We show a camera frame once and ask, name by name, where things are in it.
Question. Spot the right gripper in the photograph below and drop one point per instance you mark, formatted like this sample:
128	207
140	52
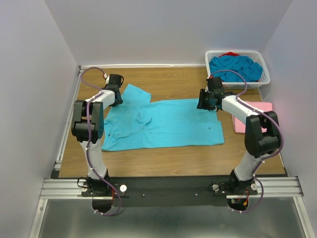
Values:
201	103

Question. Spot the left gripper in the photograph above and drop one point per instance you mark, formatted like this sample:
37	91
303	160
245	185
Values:
118	102

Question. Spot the light blue t shirt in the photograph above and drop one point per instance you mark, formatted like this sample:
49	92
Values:
138	123

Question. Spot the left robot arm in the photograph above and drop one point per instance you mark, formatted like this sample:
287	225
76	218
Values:
88	127

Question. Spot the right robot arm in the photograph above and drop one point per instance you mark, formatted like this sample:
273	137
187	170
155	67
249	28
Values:
262	136

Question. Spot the folded pink t shirt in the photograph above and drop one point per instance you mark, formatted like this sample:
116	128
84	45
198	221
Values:
238	126

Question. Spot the white plastic laundry basket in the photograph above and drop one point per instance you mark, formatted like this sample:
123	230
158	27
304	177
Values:
236	69

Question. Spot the red t shirt in basket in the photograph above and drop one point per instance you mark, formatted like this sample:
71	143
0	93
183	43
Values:
230	53

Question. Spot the dark blue t shirt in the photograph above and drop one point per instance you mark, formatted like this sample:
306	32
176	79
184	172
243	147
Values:
235	67

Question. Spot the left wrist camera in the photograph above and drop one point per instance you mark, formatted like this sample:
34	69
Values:
113	79

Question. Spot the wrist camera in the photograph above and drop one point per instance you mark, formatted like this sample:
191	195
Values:
214	85
113	79

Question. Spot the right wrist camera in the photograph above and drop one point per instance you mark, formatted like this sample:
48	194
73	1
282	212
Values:
214	85

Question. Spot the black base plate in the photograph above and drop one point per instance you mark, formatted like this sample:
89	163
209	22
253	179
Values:
166	191

